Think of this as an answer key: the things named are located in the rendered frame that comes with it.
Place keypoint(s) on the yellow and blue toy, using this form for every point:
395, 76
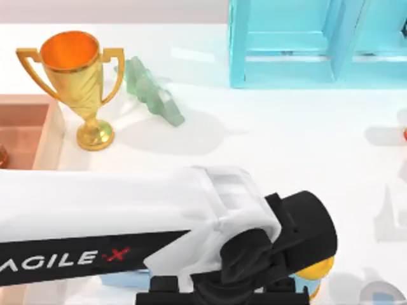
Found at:
318, 270

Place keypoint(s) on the light blue flat object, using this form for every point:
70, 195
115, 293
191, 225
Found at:
124, 281

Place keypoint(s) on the grey cup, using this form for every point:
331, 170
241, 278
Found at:
370, 294

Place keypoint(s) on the pale green glass ornament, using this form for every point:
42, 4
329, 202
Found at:
149, 92

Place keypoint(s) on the light blue rack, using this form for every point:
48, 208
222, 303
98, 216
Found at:
286, 66

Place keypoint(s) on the shallow salmon box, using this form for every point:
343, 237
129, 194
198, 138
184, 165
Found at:
47, 133

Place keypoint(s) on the red and orange object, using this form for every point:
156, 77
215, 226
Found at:
405, 134

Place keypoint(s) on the gold trophy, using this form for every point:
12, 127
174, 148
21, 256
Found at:
76, 82

